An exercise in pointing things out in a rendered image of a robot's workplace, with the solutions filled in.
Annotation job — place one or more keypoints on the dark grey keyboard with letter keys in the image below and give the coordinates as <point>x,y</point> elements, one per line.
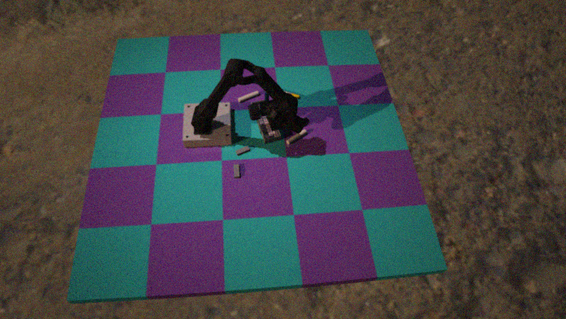
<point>264,126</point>

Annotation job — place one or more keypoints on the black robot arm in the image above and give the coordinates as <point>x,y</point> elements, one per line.
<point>283,115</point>

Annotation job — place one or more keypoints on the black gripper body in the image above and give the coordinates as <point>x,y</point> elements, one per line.
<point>255,112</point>

